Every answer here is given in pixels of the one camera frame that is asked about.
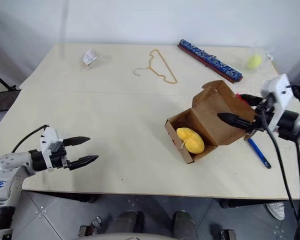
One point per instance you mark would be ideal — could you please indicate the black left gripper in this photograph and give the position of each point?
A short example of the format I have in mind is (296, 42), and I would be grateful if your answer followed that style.
(58, 160)

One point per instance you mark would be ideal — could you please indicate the small metal bracket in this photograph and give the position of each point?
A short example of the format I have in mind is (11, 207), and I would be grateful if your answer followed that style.
(228, 234)
(91, 226)

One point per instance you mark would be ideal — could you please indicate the black table frame bar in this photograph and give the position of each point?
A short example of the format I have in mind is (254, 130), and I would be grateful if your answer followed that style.
(252, 203)
(72, 197)

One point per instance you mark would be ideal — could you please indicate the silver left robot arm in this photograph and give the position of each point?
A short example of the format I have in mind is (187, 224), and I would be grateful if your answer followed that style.
(7, 162)

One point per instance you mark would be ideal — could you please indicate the yellow-green tennis ball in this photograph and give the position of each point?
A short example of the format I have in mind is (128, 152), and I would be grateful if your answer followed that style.
(254, 62)

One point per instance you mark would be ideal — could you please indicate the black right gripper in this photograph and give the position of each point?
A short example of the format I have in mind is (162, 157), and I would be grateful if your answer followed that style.
(261, 117)

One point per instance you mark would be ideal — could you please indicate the yellow plush item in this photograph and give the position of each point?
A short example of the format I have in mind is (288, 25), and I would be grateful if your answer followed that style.
(190, 140)

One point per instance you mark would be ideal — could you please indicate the brown cardboard box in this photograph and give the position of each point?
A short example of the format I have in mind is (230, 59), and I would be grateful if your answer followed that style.
(215, 120)

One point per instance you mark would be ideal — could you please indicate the blue pen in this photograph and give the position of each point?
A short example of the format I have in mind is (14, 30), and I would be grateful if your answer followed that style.
(260, 155)

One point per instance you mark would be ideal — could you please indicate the clear plastic bag with label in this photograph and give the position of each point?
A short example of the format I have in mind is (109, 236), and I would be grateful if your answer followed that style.
(90, 58)

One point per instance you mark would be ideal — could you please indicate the clear plastic cup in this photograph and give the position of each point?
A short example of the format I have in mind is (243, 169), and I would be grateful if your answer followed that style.
(262, 53)

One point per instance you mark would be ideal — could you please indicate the white sneaker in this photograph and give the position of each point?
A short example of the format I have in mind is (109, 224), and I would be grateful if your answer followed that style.
(276, 210)

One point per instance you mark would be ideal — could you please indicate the dark rounded shape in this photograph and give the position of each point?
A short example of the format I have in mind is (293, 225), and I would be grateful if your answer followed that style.
(126, 222)
(185, 225)

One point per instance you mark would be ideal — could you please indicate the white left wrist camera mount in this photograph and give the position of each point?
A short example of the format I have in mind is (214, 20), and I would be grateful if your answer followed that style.
(48, 140)

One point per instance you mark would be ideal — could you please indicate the red tape piece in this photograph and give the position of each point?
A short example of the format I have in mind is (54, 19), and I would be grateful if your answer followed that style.
(240, 98)

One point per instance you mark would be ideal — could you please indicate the black stand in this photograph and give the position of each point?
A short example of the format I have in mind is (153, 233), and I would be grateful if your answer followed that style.
(3, 100)

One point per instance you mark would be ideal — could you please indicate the blue patterned long box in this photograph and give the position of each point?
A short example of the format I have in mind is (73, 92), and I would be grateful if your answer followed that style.
(210, 60)

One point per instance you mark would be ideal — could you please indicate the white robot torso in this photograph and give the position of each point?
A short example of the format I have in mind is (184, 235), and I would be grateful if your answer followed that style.
(130, 236)

